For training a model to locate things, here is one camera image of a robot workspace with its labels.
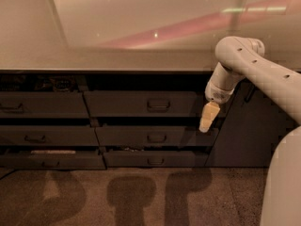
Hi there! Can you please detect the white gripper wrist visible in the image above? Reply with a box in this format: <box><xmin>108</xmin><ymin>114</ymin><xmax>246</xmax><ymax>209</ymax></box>
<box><xmin>198</xmin><ymin>81</ymin><xmax>234</xmax><ymax>133</ymax></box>

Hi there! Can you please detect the dark drawer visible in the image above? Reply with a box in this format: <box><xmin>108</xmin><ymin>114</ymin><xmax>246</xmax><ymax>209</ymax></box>
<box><xmin>0</xmin><ymin>91</ymin><xmax>88</xmax><ymax>119</ymax></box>
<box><xmin>103</xmin><ymin>151</ymin><xmax>208</xmax><ymax>168</ymax></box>
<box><xmin>95</xmin><ymin>126</ymin><xmax>219</xmax><ymax>147</ymax></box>
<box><xmin>0</xmin><ymin>150</ymin><xmax>106</xmax><ymax>170</ymax></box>
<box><xmin>0</xmin><ymin>125</ymin><xmax>99</xmax><ymax>146</ymax></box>
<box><xmin>84</xmin><ymin>90</ymin><xmax>234</xmax><ymax>119</ymax></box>

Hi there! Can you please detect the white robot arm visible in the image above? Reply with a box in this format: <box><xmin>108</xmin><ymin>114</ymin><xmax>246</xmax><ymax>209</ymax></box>
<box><xmin>199</xmin><ymin>37</ymin><xmax>301</xmax><ymax>226</ymax></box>

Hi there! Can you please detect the pale flat item in drawer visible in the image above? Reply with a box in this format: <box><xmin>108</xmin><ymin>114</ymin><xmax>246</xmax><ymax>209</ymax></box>
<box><xmin>31</xmin><ymin>150</ymin><xmax>76</xmax><ymax>154</ymax></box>

